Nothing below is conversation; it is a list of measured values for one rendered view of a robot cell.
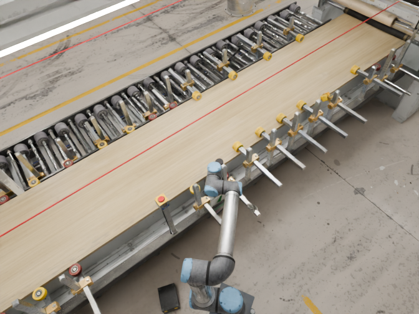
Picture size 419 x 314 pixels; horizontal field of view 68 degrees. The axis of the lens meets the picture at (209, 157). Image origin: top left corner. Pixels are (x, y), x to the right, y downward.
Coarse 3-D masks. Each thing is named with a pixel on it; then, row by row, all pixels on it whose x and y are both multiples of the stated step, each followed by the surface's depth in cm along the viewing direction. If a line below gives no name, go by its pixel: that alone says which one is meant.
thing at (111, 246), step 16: (352, 80) 323; (304, 112) 300; (288, 128) 300; (256, 144) 280; (240, 160) 280; (144, 224) 248; (112, 240) 234; (96, 256) 234; (64, 272) 222; (48, 288) 222; (32, 304) 222
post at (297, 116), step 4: (296, 112) 243; (296, 116) 244; (300, 116) 246; (296, 120) 247; (292, 124) 254; (296, 124) 251; (292, 128) 257; (296, 128) 257; (292, 136) 263; (292, 140) 268; (288, 144) 275; (292, 144) 274; (288, 148) 279
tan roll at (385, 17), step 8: (336, 0) 365; (344, 0) 357; (352, 0) 351; (352, 8) 354; (360, 8) 346; (368, 8) 340; (376, 8) 336; (368, 16) 344; (376, 16) 336; (384, 16) 330; (392, 16) 326; (392, 24) 332; (400, 24) 325
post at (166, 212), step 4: (164, 212) 211; (168, 212) 214; (164, 216) 217; (168, 216) 217; (168, 220) 221; (172, 220) 225; (168, 224) 230; (172, 224) 229; (172, 228) 233; (172, 232) 239
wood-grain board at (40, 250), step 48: (288, 48) 338; (336, 48) 332; (384, 48) 327; (240, 96) 298; (288, 96) 294; (144, 144) 270; (192, 144) 267; (48, 192) 247; (96, 192) 244; (144, 192) 242; (0, 240) 225; (48, 240) 223; (96, 240) 220; (0, 288) 205
